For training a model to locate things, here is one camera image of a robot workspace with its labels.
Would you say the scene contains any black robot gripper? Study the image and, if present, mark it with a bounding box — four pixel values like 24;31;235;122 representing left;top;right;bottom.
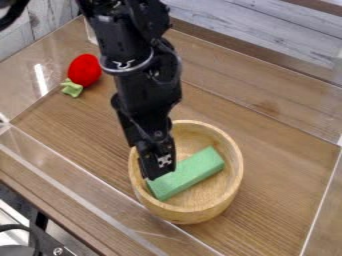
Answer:
100;46;181;180

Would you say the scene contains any green rectangular block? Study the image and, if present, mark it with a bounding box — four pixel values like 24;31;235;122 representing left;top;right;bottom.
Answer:
145;146;225;201

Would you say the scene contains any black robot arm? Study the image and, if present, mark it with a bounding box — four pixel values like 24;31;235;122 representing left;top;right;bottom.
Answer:
76;0;181;180

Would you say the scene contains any brown wooden bowl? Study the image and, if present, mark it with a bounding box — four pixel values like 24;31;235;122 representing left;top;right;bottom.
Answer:
128;120;243;225

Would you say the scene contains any red plush strawberry toy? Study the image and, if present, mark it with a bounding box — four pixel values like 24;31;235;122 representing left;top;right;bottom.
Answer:
60;54;101;98

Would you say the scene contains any black metal table bracket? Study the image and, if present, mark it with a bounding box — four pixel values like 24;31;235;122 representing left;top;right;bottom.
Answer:
29;210;76;256

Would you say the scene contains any black cable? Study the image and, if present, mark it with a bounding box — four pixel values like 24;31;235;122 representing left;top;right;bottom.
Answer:
0;0;30;32

